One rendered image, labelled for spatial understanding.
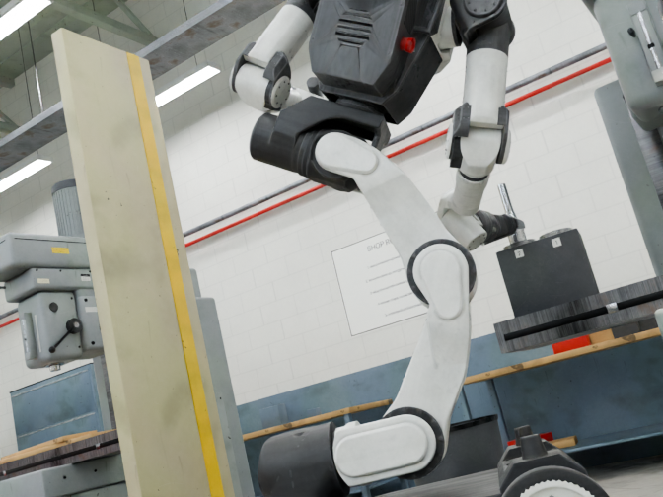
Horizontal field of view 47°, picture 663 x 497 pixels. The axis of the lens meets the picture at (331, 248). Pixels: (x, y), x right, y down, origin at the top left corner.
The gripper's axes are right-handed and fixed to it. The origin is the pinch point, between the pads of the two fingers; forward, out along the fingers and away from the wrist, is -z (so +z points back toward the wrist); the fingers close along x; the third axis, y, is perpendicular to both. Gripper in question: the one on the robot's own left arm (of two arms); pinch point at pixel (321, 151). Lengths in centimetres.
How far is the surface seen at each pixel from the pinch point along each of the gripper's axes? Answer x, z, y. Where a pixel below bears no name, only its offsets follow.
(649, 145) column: 52, -19, -81
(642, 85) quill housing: 37, 25, -76
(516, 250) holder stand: -4, -4, -63
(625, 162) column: 46, -23, -77
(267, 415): -32, -515, 152
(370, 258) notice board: 135, -458, 125
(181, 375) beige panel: -71, -57, 26
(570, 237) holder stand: 4, 0, -75
